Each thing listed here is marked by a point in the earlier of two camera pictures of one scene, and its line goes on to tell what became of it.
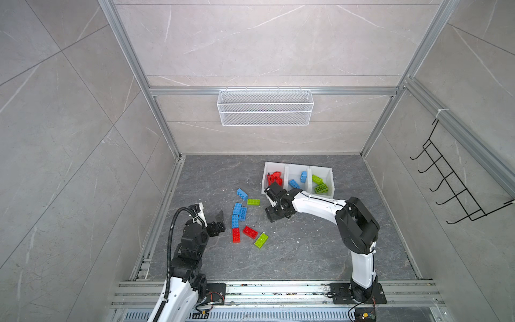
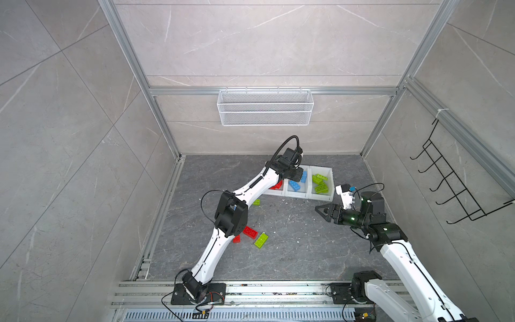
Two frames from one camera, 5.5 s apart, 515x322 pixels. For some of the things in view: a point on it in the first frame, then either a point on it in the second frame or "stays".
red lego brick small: (250, 232) stays
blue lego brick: (304, 176) stays
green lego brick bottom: (261, 240) stays
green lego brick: (322, 188) stays
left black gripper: (214, 232) to (298, 176)
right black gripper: (270, 215) to (339, 208)
